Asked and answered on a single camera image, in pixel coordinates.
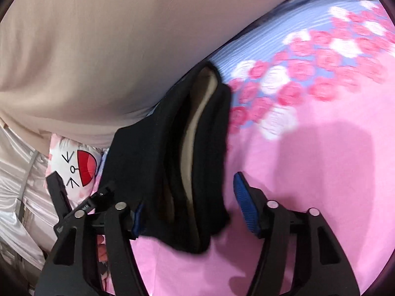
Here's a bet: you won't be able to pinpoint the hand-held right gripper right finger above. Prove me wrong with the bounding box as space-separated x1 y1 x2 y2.
233 172 361 296

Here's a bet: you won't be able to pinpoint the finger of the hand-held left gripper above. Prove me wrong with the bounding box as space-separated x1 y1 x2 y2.
81 181 117 214
46 173 71 222

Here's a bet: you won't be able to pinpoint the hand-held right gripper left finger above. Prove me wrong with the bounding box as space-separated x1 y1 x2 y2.
37 202 146 296

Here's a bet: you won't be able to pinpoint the black pants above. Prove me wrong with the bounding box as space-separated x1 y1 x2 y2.
103 61 233 255

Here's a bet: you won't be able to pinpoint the grey metal bar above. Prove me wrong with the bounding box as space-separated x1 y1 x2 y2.
19 150 39 221

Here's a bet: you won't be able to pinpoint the white cat face pillow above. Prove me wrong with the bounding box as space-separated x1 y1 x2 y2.
46 134 107 210

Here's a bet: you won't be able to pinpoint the pale pink satin cloth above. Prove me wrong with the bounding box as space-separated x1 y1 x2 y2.
0 120 59 272

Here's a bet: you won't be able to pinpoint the pink floral bed sheet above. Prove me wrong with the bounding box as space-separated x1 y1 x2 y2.
99 0 395 296

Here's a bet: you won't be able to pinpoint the beige blanket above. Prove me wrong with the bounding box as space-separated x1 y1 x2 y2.
0 0 371 148

